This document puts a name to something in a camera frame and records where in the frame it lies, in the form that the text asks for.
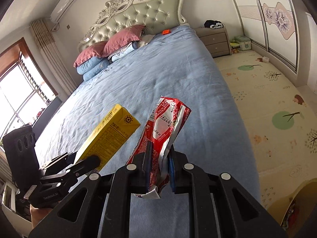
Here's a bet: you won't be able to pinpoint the window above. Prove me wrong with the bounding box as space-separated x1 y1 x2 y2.
0 37 58 139

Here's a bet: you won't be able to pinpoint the bed with tufted headboard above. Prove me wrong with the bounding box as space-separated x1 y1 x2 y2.
32 0 260 238

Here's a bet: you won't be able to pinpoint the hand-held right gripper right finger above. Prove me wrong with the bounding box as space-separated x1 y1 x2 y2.
168 151 289 238

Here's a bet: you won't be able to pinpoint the small pink pillow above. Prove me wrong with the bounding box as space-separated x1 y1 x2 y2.
74 41 108 67

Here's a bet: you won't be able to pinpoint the printed play mat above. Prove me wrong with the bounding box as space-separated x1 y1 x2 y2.
214 50 317 209

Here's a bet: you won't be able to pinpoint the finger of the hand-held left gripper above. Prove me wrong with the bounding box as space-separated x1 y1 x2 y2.
39 151 78 171
40 154 101 187

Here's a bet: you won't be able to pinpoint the grey nightstand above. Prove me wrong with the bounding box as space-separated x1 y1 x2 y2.
194 26 232 58

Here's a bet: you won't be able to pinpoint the yellow green bags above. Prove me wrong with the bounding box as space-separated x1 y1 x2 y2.
229 41 242 54

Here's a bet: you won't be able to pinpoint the dark cloth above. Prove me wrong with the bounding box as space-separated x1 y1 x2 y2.
204 20 223 29

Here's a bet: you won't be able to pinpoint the green white storage box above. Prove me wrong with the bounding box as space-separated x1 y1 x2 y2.
234 36 251 52

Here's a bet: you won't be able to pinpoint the red white wrapper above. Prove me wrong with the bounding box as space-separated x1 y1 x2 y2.
126 95 192 200

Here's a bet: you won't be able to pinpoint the large pink pillow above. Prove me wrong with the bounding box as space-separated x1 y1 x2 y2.
101 25 146 57

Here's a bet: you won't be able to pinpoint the light patterned quilt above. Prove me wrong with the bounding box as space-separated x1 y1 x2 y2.
109 33 156 62

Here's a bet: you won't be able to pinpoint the yellow plastic bin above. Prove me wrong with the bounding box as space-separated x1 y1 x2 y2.
267 178 317 228

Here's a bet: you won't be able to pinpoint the white air conditioner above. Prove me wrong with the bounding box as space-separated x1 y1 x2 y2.
50 0 80 23

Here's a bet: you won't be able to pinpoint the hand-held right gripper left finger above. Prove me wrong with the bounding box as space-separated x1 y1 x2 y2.
28 141 154 238

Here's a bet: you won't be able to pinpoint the beige curtain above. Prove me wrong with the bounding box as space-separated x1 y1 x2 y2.
30 17 78 95

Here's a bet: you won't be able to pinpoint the colourful snack wrapper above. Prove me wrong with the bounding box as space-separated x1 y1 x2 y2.
282 198 297 228

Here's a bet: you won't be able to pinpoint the white sliding door wardrobe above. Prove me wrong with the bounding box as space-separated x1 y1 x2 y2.
224 0 307 73

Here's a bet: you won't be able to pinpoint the yellow drink carton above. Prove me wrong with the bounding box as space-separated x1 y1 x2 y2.
74 104 141 168

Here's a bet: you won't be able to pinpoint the person's left hand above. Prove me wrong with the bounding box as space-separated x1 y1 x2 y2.
30 203 54 229

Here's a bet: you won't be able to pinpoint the folded blue duvet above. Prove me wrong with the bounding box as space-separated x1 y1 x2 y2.
77 55 112 81

